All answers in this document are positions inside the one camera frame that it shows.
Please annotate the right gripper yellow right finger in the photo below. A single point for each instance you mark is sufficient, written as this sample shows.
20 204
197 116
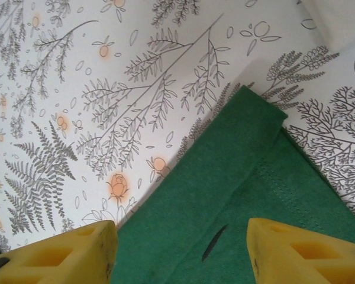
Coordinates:
307 257

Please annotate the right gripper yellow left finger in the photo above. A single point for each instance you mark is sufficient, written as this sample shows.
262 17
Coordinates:
62 260

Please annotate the dark green t-shirt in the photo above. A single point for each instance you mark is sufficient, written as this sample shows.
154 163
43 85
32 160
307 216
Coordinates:
225 192

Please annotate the floral patterned table cover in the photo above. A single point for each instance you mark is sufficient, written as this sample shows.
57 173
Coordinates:
106 88

